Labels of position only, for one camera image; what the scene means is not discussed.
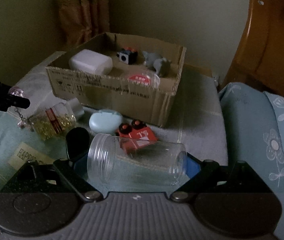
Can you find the clear plastic jar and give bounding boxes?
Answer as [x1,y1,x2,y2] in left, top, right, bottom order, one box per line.
[87,134,187,186]

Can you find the pink bead keychain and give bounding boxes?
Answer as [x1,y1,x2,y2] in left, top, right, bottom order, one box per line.
[9,86,31,129]

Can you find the light blue oval case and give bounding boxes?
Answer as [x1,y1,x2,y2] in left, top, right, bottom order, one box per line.
[89,109,124,135]

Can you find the light blue floral pillow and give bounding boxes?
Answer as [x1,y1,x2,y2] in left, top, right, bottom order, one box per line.
[218,82,284,193]

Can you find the glass bottle yellow capsules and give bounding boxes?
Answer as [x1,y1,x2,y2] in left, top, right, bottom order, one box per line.
[28,98,85,140]

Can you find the red toy car block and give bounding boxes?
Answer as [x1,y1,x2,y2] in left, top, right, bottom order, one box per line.
[115,119,158,154]

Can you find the black white cube toy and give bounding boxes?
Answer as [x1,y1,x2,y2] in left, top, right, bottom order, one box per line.
[117,47,138,65]

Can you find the cardboard box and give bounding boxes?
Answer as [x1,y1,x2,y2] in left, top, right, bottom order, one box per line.
[46,33,186,127]

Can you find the brown curtain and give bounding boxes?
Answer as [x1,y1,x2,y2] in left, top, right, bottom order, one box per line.
[57,0,110,47]

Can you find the white rectangular case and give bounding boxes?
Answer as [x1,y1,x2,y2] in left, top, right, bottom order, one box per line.
[69,49,113,75]

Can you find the clear tub red label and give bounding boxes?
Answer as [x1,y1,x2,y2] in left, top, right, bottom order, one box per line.
[125,70,160,89]

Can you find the wooden chair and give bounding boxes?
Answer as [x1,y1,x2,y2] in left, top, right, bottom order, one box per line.
[222,0,284,97]

